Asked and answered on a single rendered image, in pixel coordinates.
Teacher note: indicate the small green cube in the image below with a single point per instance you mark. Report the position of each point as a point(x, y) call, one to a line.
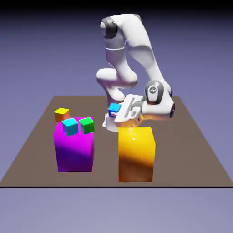
point(87, 124)

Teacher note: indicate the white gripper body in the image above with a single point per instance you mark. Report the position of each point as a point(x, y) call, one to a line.
point(129, 111)

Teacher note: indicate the large magenta box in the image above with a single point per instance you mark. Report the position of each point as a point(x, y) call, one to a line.
point(73, 151)

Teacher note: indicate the small blue cube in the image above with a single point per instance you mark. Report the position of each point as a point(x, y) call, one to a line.
point(114, 107)

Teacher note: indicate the large orange box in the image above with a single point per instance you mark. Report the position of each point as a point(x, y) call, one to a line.
point(135, 154)

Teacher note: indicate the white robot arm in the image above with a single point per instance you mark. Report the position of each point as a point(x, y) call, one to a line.
point(134, 36)

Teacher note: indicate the small cyan cube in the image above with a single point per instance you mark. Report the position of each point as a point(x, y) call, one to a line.
point(70, 125)

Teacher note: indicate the small yellow cube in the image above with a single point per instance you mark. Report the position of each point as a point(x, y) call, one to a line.
point(61, 111)

